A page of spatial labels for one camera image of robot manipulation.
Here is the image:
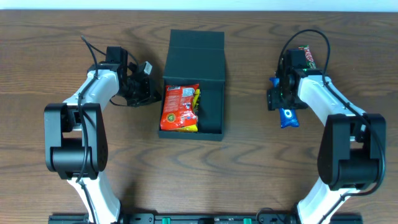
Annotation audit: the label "dark green gift box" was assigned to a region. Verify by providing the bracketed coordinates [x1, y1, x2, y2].
[159, 29, 226, 141]

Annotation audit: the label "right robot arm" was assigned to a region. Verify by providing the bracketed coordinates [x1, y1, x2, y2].
[267, 47, 386, 223]

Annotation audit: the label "yellow seed snack bag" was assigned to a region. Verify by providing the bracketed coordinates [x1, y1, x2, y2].
[176, 89, 200, 133]

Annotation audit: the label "red green KitKat bar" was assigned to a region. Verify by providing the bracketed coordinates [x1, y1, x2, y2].
[298, 45, 317, 69]

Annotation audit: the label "blue Oreo cookie pack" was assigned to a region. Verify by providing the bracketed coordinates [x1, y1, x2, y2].
[267, 77, 300, 128]

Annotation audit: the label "red snack bag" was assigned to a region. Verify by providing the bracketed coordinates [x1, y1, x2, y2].
[160, 84, 199, 131]

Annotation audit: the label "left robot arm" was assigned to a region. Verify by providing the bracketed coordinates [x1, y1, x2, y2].
[44, 47, 161, 223]

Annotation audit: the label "black mounting rail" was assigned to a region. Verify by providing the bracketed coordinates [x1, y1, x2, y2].
[48, 212, 363, 224]

